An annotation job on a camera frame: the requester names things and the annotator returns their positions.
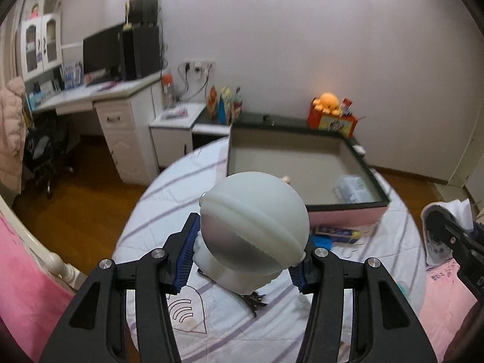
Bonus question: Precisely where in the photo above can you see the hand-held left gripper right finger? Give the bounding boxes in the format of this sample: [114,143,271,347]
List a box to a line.
[289,249,435,363]

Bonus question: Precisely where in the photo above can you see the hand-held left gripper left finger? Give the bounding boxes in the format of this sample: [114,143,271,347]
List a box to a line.
[38,213,201,363]

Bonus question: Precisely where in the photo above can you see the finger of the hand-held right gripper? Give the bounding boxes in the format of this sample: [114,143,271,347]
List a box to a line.
[427,209,473,258]

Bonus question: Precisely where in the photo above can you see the black hair clip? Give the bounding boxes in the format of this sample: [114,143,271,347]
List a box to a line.
[197,268,270,317]

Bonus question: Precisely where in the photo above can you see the white round-headed figurine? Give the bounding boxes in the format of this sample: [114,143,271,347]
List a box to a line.
[191,172,311,296]

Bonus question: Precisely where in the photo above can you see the pink box with black rim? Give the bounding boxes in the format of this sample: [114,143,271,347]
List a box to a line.
[226,113,391,228]

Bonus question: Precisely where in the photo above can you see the person's right forearm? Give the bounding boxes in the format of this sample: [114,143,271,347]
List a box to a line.
[446,299,484,363]

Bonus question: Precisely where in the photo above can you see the white grey object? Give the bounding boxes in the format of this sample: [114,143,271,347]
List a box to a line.
[421,198,475,267]

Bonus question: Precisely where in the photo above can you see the pink printed quilt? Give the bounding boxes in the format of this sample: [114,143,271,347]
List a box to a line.
[418,261,481,363]

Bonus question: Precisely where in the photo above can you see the clear plastic packet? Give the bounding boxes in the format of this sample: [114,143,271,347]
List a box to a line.
[333,175,377,204]

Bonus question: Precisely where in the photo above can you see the white nightstand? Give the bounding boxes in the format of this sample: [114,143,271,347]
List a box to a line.
[149,102,207,167]

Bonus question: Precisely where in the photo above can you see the black top low cabinet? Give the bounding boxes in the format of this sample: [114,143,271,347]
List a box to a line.
[192,110,367,156]

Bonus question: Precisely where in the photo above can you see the red printed box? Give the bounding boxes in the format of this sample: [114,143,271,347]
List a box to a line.
[307,100,359,139]

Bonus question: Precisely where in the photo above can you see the white desk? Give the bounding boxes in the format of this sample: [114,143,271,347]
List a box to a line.
[28,72,163,186]

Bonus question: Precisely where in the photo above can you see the orange snack packet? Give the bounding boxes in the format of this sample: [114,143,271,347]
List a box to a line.
[207,85,222,119]

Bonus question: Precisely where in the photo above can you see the grey red snack packet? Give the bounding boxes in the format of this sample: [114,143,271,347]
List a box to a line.
[231,86,243,123]

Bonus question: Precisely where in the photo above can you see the pink fleece blanket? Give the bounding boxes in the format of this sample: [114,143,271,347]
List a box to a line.
[0,212,76,363]

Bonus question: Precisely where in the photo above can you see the orange octopus plush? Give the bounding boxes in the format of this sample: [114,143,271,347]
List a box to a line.
[312,93,343,114]

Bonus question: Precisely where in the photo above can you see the bottle with orange cap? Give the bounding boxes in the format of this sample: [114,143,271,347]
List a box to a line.
[162,74,176,110]

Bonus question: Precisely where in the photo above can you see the black office chair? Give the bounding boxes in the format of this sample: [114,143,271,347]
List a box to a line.
[23,113,76,199]

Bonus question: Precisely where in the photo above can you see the black computer tower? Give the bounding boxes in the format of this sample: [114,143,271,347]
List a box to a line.
[122,26,161,81]

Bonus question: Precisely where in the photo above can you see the blue white boxes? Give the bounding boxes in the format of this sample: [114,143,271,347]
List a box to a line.
[62,62,83,89]

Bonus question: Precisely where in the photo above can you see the pink padded jacket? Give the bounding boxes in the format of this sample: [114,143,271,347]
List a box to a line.
[0,77,27,197]

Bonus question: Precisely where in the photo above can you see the black computer monitor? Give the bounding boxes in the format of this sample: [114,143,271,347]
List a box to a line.
[82,23,125,82]

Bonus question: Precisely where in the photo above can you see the white hutch cabinet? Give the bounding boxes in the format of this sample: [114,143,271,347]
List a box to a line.
[20,12,63,82]

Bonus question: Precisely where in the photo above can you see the white bed frame post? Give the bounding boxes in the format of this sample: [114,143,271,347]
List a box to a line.
[0,193,82,296]

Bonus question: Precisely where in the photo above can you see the black power cables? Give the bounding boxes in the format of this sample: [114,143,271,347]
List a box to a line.
[181,64,212,103]

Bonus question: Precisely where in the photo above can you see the wall power outlet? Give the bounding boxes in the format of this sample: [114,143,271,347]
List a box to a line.
[178,58,217,76]

